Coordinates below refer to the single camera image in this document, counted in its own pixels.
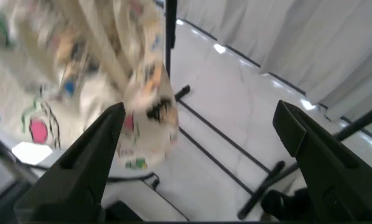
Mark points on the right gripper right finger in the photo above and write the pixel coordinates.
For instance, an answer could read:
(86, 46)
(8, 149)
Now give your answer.
(354, 193)

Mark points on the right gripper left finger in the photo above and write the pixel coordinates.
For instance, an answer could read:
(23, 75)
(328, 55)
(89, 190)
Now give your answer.
(64, 193)

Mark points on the cream printed garment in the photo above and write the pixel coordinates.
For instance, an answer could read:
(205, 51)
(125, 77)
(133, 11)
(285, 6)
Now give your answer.
(95, 46)

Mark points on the black clothes rack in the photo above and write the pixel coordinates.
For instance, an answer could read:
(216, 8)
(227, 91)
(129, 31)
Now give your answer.
(170, 31)

